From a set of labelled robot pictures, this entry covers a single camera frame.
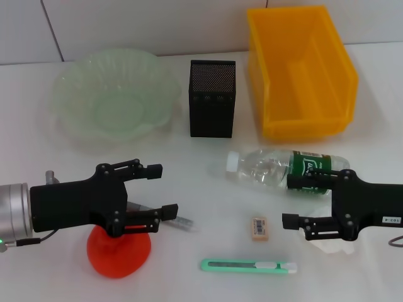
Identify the white paper ball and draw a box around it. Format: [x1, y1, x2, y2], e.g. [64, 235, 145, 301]
[297, 206, 356, 255]

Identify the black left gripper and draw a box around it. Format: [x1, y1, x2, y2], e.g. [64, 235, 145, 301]
[30, 159, 179, 239]

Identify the beige eraser with barcode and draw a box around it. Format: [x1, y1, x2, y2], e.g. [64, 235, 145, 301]
[251, 216, 270, 242]

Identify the clear green-label water bottle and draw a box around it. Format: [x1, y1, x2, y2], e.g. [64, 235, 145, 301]
[225, 148, 351, 198]

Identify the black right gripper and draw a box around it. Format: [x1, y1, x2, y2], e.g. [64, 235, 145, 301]
[281, 169, 403, 242]

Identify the black mesh pen holder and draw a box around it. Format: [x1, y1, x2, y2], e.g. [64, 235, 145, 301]
[188, 59, 236, 138]

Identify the yellow plastic bin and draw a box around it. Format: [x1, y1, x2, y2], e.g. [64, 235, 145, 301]
[246, 4, 360, 141]

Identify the pale green glass fruit plate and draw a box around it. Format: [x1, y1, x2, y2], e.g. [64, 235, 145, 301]
[50, 48, 183, 148]

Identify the mint green utility knife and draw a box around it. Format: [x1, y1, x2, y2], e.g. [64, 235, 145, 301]
[200, 258, 298, 275]

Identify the silver marker pen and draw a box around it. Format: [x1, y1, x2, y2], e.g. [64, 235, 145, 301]
[127, 202, 196, 233]

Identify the red-orange fruit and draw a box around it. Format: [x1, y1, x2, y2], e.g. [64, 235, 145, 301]
[86, 223, 152, 279]

